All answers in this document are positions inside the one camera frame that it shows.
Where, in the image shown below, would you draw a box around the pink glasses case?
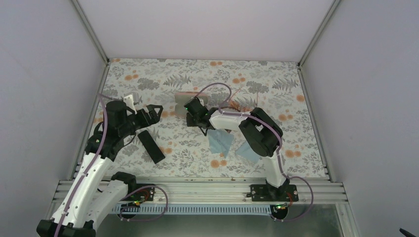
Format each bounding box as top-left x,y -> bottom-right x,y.
173,91 -> 210,119

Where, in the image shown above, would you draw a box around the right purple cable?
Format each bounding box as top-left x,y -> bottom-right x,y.
196,82 -> 315,223

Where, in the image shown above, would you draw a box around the floral table mat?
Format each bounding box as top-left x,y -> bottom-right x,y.
77,58 -> 328,180

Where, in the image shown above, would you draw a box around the clear orange sunglasses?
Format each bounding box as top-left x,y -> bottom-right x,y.
227,85 -> 259,112

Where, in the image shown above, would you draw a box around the black glasses case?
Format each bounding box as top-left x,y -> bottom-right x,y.
137,130 -> 166,164

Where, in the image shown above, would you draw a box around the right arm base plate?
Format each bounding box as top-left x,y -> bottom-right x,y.
246,184 -> 299,202

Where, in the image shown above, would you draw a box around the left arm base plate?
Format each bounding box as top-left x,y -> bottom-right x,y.
104,185 -> 156,205

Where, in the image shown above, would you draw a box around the light blue cleaning cloth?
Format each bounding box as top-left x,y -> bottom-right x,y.
207,129 -> 234,158

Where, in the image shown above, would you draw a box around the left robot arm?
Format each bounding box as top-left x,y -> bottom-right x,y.
36,100 -> 163,237

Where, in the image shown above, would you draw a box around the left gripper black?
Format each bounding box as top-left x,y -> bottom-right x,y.
119,105 -> 163,138

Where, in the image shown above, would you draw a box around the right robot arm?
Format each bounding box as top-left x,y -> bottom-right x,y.
184,97 -> 290,201

